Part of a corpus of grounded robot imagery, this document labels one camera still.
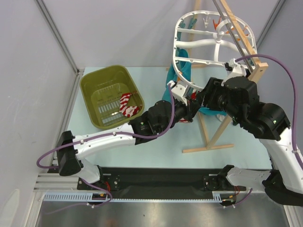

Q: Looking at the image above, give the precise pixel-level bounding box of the red white striped sock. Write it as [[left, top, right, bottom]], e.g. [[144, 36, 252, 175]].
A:
[[119, 93, 140, 118], [178, 92, 196, 123]]

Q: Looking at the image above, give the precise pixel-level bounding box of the teal blue sock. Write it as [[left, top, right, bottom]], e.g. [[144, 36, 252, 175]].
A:
[[161, 47, 224, 118]]

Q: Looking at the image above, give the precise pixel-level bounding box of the white plastic clip hanger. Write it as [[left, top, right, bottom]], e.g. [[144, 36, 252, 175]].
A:
[[172, 10, 257, 90]]

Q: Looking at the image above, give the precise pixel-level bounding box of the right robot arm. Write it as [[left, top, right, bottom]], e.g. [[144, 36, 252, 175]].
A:
[[196, 76, 303, 207]]

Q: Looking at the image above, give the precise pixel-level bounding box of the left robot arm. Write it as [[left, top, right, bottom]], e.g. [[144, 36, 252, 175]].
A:
[[56, 98, 201, 189]]

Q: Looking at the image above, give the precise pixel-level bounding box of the wooden hanger stand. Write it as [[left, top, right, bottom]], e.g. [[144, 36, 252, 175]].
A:
[[165, 0, 269, 154]]

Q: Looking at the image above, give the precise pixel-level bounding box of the olive green plastic basket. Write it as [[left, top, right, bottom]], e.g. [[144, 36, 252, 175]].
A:
[[80, 65, 144, 130]]

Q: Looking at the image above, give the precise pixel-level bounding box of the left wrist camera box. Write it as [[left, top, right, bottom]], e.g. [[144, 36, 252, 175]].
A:
[[167, 80, 190, 106]]

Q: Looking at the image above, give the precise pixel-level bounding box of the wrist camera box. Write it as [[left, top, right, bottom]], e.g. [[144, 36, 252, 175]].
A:
[[167, 80, 190, 106], [221, 58, 250, 86]]

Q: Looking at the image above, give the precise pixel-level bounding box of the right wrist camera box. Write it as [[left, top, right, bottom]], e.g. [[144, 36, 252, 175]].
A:
[[221, 58, 250, 86]]

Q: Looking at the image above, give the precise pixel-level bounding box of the white cable duct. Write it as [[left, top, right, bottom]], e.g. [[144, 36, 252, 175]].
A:
[[43, 192, 224, 203]]

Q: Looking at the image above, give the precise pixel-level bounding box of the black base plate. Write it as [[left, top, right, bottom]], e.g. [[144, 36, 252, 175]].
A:
[[71, 167, 246, 200]]

